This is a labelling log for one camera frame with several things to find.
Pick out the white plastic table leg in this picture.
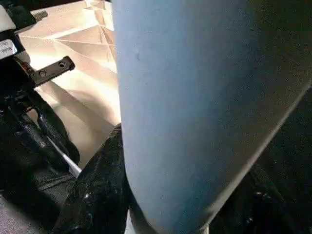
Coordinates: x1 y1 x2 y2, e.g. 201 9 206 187
111 0 312 234

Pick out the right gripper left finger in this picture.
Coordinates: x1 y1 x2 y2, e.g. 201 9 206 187
53 123 132 234

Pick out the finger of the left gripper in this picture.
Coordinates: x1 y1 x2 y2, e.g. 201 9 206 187
36 106 81 167
0 109 77 196

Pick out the white plastic table top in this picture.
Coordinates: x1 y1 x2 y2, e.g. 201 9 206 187
17 0 122 169

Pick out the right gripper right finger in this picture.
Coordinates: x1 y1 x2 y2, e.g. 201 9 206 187
214 167 293 234

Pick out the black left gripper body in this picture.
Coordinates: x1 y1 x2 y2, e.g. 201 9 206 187
0 0 76 116

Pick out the black mat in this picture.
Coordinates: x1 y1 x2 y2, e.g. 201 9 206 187
0 80 312 234

